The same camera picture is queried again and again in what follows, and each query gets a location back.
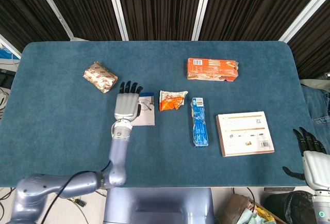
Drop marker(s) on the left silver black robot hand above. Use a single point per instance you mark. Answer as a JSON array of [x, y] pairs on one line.
[[126, 106]]

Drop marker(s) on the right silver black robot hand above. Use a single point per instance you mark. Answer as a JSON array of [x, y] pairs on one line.
[[315, 167]]

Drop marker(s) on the wire-frame eyeglasses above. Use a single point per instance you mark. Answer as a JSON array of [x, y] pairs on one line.
[[144, 104]]

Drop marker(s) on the white and blue box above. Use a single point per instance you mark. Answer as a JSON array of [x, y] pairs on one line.
[[147, 118]]

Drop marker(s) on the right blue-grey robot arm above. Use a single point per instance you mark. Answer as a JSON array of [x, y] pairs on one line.
[[321, 208]]

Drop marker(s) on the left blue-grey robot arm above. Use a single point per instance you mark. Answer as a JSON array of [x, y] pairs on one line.
[[118, 151]]

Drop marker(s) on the blue snack package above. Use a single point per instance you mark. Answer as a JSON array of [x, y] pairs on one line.
[[199, 123]]

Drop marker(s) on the flat white product box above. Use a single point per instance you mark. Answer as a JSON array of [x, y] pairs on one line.
[[245, 133]]

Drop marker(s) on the brown cardboard box with waste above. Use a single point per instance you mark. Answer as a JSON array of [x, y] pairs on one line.
[[234, 206]]

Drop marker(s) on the orange cardboard biscuit box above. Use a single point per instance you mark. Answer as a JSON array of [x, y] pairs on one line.
[[211, 67]]

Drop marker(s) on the gold snack pack red print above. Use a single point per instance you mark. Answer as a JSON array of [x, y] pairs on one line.
[[100, 77]]

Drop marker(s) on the crumpled orange snack bag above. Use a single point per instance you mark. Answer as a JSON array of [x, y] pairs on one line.
[[170, 104]]

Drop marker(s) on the black rubbish bag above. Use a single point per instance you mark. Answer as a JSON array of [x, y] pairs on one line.
[[288, 206]]

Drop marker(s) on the blue denim jeans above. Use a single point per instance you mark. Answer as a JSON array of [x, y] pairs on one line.
[[319, 110]]

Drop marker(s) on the teal table cloth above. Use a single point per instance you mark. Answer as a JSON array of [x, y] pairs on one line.
[[165, 53]]

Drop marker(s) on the blue-grey robot torso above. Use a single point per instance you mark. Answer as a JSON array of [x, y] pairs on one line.
[[154, 203]]

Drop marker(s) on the small black floor device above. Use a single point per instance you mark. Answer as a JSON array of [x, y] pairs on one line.
[[79, 202]]

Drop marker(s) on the dark brown pleated curtain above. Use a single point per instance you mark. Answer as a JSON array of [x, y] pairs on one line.
[[162, 2]]

